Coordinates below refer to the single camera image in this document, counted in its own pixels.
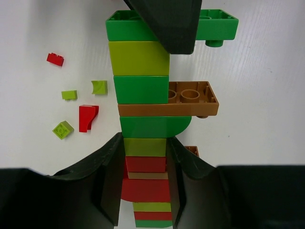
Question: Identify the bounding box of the green rounded end lego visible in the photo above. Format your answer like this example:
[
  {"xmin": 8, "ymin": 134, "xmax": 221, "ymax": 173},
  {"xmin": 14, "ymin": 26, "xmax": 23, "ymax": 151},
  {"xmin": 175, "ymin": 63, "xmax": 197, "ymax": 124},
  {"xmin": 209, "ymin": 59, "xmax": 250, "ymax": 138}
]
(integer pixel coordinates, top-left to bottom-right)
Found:
[{"xmin": 135, "ymin": 220, "xmax": 173, "ymax": 228}]

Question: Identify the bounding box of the green long lego brick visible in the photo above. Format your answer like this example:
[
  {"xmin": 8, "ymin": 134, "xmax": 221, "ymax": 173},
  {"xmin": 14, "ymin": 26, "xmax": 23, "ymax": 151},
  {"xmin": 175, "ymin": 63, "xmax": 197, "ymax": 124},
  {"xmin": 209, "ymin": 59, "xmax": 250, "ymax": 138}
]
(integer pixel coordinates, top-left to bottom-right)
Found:
[{"xmin": 105, "ymin": 9, "xmax": 239, "ymax": 47}]

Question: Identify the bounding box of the tan thin lego plate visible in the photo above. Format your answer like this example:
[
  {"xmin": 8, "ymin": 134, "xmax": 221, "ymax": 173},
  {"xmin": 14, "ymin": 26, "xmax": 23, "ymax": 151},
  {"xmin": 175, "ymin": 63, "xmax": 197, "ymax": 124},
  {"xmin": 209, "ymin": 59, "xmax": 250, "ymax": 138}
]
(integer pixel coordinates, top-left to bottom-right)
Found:
[{"xmin": 128, "ymin": 172, "xmax": 168, "ymax": 179}]

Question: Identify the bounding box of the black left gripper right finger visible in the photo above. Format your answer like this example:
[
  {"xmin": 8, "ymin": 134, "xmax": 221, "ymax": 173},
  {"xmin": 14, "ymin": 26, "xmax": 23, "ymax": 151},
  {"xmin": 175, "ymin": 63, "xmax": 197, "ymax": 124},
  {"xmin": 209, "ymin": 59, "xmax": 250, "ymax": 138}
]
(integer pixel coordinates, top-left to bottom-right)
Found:
[{"xmin": 166, "ymin": 137, "xmax": 305, "ymax": 229}]

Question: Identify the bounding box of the small lime curved lego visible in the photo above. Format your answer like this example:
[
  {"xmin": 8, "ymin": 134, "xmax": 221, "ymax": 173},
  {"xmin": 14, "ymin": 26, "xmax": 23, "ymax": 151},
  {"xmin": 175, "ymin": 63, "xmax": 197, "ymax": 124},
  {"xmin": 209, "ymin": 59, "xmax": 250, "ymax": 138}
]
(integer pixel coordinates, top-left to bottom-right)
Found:
[{"xmin": 91, "ymin": 80, "xmax": 108, "ymax": 95}]

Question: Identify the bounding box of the lime lego brick mid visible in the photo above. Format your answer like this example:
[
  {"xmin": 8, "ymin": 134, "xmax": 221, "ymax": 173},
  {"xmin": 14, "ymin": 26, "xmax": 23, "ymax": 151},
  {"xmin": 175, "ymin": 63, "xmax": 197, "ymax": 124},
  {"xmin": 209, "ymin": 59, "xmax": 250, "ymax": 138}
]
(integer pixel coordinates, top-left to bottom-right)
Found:
[{"xmin": 124, "ymin": 138, "xmax": 166, "ymax": 157}]

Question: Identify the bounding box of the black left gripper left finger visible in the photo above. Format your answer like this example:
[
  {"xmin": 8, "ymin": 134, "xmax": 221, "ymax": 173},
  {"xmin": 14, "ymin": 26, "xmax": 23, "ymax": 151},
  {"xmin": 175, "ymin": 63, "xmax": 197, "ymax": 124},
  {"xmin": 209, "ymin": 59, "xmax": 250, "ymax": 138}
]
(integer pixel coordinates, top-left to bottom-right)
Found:
[{"xmin": 0, "ymin": 133, "xmax": 125, "ymax": 229}]

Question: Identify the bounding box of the small red arch lego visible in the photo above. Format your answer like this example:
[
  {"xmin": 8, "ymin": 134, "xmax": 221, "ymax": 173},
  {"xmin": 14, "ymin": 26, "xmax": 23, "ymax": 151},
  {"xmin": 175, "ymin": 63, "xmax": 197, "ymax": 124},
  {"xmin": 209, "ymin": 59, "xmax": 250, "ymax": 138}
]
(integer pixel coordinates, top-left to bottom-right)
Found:
[{"xmin": 79, "ymin": 105, "xmax": 99, "ymax": 133}]

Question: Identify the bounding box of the small lime flat lego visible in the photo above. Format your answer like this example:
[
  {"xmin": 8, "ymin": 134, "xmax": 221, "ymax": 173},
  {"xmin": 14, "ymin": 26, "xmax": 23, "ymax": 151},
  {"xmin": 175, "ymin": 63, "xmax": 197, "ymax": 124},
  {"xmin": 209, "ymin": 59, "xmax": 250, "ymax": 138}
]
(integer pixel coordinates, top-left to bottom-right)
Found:
[{"xmin": 52, "ymin": 121, "xmax": 74, "ymax": 140}]

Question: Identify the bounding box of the small red studded lego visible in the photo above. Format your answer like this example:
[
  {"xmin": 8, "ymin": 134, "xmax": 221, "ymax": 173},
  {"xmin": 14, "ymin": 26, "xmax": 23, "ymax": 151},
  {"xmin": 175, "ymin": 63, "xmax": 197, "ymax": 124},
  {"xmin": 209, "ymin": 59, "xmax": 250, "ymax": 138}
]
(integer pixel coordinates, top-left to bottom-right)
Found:
[{"xmin": 47, "ymin": 53, "xmax": 64, "ymax": 67}]

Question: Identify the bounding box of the small lime slope lego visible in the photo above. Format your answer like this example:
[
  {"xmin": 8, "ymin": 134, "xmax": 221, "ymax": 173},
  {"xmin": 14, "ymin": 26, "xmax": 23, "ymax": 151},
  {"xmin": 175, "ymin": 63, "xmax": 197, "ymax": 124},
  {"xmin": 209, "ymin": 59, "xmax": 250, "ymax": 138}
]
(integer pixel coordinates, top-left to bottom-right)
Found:
[{"xmin": 61, "ymin": 90, "xmax": 78, "ymax": 100}]

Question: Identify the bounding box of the green square lego brick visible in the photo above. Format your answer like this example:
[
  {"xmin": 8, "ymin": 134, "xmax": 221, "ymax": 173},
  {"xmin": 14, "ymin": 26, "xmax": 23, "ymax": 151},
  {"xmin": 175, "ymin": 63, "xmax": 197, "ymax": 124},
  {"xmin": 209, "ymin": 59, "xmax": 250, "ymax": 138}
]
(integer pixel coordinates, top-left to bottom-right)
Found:
[{"xmin": 114, "ymin": 75, "xmax": 169, "ymax": 104}]

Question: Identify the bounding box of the brown long lego plate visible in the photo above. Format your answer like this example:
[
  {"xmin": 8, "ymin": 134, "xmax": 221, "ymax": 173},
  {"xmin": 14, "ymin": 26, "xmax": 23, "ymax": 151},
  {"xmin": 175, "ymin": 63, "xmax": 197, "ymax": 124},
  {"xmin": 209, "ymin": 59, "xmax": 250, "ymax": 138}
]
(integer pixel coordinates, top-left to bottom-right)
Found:
[{"xmin": 118, "ymin": 81, "xmax": 219, "ymax": 118}]

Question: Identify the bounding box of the green rounded lego brick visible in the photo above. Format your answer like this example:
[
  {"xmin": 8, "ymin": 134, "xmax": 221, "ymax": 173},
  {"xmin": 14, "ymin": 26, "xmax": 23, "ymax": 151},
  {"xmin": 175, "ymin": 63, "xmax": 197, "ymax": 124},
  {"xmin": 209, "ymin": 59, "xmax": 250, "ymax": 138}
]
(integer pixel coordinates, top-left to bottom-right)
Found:
[{"xmin": 120, "ymin": 116, "xmax": 192, "ymax": 138}]

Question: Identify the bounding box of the lime rounded lego brick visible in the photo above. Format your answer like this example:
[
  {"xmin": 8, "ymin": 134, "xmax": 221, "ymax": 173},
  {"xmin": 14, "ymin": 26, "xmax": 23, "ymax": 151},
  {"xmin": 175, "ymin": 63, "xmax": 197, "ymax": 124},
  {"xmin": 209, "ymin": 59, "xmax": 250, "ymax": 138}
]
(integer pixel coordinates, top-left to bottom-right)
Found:
[{"xmin": 132, "ymin": 202, "xmax": 171, "ymax": 212}]

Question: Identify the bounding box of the lime square lego brick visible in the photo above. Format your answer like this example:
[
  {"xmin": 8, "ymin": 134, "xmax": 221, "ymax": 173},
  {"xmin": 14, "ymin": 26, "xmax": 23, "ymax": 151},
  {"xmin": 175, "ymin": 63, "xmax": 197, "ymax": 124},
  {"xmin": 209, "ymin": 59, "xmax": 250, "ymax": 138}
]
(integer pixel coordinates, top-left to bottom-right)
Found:
[{"xmin": 109, "ymin": 41, "xmax": 170, "ymax": 76}]

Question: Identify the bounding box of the red lego brick mid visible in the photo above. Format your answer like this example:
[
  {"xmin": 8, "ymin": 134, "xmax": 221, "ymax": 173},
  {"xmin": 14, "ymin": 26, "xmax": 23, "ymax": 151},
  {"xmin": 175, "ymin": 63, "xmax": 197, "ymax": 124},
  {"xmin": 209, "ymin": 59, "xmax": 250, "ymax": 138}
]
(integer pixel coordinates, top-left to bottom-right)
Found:
[{"xmin": 124, "ymin": 156, "xmax": 167, "ymax": 178}]

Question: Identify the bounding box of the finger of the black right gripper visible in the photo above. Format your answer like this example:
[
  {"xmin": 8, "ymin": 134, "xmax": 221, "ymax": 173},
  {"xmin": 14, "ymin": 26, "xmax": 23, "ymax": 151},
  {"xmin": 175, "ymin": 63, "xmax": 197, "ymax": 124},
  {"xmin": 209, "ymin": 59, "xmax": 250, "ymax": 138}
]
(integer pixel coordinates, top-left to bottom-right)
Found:
[{"xmin": 125, "ymin": 0, "xmax": 202, "ymax": 54}]

